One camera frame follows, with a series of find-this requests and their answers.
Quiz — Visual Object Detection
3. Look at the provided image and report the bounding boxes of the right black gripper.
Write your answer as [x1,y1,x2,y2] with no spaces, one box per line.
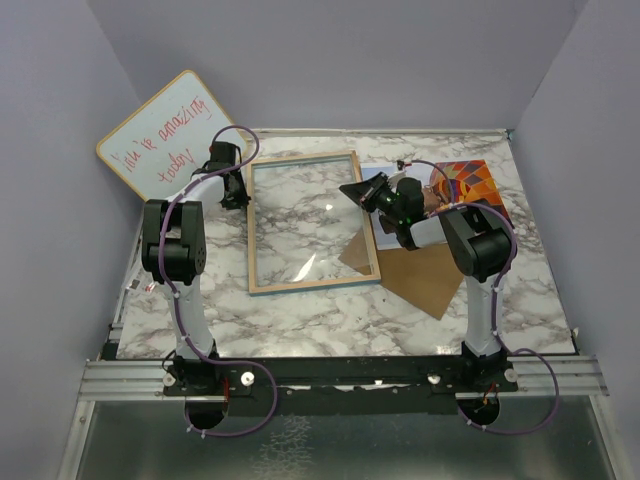
[339,173,404,225]

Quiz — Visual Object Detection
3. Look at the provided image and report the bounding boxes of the clear acrylic sheet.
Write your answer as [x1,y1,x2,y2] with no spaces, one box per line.
[252,157,376,289]

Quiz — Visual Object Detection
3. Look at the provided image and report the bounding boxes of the hot air balloon photo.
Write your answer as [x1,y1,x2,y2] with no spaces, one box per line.
[359,159,504,251]

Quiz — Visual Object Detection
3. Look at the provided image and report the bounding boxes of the blue wooden photo frame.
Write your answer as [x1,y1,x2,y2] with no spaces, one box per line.
[245,149,382,297]

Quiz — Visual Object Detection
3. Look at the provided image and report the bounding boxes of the brown cardboard backing board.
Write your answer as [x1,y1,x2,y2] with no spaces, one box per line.
[337,232,469,320]

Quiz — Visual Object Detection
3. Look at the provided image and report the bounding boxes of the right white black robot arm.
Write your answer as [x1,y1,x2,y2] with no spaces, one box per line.
[339,172,517,391]

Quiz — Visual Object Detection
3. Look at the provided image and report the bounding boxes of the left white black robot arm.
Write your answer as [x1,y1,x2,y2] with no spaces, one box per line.
[141,141,250,395]

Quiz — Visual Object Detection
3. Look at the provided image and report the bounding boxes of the small whiteboard with red writing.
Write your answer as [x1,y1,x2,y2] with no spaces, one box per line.
[96,70,232,201]

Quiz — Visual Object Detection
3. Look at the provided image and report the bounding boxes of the plastic bag with hardware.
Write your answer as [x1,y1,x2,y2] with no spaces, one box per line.
[126,270,157,295]

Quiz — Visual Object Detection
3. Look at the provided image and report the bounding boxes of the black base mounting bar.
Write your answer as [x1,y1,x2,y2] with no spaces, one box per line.
[163,354,518,417]

